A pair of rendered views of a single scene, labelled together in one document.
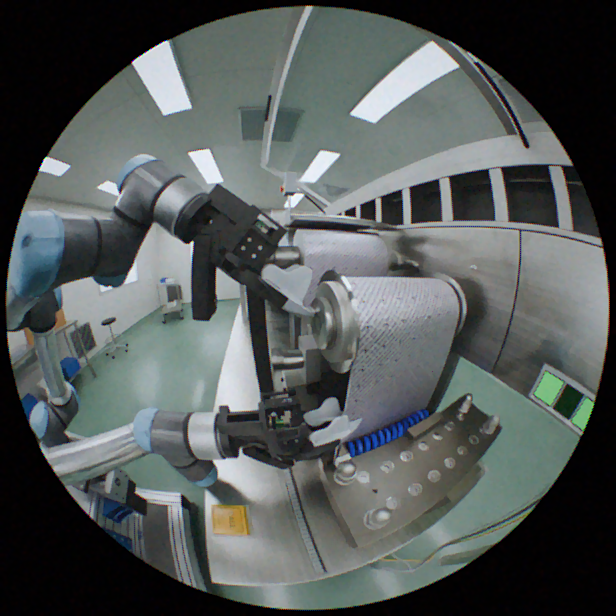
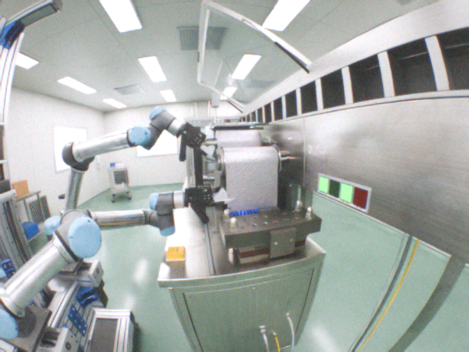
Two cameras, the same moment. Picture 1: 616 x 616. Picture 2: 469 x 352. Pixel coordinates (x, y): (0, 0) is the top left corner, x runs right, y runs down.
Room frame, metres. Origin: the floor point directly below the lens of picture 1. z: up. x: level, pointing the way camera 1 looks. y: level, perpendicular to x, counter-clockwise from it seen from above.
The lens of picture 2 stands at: (-0.58, -0.15, 1.34)
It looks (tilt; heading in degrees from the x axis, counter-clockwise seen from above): 10 degrees down; 5
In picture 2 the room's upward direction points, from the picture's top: 2 degrees counter-clockwise
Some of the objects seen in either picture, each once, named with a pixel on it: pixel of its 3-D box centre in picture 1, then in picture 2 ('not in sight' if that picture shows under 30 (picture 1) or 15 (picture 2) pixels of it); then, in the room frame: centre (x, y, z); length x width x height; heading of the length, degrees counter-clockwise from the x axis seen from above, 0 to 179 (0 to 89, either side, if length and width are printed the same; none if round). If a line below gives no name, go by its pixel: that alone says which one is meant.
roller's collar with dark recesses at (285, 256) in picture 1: (286, 258); (211, 143); (0.48, 0.06, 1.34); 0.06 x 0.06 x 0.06; 15
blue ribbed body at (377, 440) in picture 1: (393, 432); (254, 212); (0.20, -0.17, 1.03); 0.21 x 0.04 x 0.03; 105
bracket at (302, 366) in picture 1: (300, 406); (214, 202); (0.27, 0.02, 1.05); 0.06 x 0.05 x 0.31; 105
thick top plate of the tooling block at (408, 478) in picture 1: (430, 461); (270, 225); (0.11, -0.24, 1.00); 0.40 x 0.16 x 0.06; 105
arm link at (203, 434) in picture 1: (213, 434); (180, 199); (0.14, 0.14, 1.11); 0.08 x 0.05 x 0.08; 15
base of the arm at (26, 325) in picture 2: not in sight; (15, 313); (-0.56, 0.63, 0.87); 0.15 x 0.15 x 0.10
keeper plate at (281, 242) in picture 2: (451, 493); (282, 243); (0.03, -0.28, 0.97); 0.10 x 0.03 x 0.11; 105
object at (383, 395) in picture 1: (401, 396); (252, 193); (0.22, -0.17, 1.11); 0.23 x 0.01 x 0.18; 105
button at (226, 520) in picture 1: (229, 520); (176, 252); (0.03, 0.15, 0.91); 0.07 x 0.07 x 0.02; 15
